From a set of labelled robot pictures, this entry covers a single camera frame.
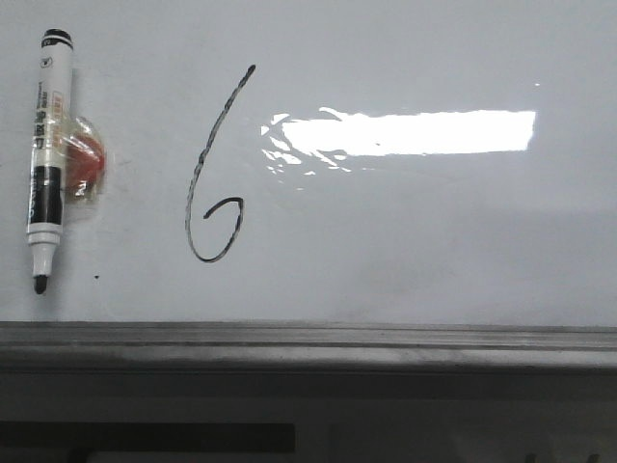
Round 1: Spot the white whiteboard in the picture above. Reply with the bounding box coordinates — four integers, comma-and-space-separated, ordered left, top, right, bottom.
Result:
1, 1, 616, 326

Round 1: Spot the black handwritten ink stroke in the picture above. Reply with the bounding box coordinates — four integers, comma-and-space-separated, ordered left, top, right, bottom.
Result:
183, 64, 256, 264

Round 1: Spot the white black whiteboard marker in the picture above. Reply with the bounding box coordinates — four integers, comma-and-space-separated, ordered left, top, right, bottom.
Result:
26, 28, 73, 295

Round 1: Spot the red magnet with clear tape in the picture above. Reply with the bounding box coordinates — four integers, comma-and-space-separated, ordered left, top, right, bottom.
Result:
62, 116, 107, 204

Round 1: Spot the grey aluminium whiteboard tray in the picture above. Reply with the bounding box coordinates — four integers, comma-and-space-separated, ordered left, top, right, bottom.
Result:
1, 321, 616, 372

